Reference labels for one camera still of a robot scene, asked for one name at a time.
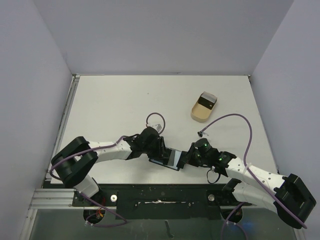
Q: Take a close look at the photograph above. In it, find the black leather card holder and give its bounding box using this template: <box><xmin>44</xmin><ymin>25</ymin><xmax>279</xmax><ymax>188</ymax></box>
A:
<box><xmin>149</xmin><ymin>148</ymin><xmax>183</xmax><ymax>171</ymax></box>

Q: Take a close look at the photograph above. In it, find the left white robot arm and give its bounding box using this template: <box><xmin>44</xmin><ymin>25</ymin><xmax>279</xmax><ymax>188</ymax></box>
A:
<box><xmin>49</xmin><ymin>126</ymin><xmax>171</xmax><ymax>206</ymax></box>

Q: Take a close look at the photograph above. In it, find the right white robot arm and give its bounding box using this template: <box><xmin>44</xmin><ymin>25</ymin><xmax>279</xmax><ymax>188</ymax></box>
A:
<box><xmin>174</xmin><ymin>138</ymin><xmax>317</xmax><ymax>229</ymax></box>

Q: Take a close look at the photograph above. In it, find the stack of black cards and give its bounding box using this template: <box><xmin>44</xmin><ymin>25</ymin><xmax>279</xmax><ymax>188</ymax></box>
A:
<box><xmin>197</xmin><ymin>93</ymin><xmax>217</xmax><ymax>110</ymax></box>

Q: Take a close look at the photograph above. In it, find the beige wooden tray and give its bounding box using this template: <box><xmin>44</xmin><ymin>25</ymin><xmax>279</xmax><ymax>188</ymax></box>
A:
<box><xmin>190</xmin><ymin>91</ymin><xmax>218</xmax><ymax>123</ymax></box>

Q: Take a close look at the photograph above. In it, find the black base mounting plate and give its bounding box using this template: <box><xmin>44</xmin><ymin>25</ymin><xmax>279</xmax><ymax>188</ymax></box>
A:
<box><xmin>72</xmin><ymin>178</ymin><xmax>252</xmax><ymax>221</ymax></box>

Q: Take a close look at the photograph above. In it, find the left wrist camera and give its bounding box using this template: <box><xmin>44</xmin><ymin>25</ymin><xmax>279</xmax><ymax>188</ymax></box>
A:
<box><xmin>152</xmin><ymin>123</ymin><xmax>163</xmax><ymax>133</ymax></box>

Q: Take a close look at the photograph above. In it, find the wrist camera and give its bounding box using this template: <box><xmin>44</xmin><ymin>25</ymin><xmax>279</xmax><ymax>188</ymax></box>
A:
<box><xmin>197</xmin><ymin>130</ymin><xmax>208</xmax><ymax>138</ymax></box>
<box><xmin>152</xmin><ymin>123</ymin><xmax>163</xmax><ymax>133</ymax></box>

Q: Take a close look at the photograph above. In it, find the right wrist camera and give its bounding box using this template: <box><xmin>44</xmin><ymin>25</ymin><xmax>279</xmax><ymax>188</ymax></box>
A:
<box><xmin>197</xmin><ymin>130</ymin><xmax>208</xmax><ymax>138</ymax></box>

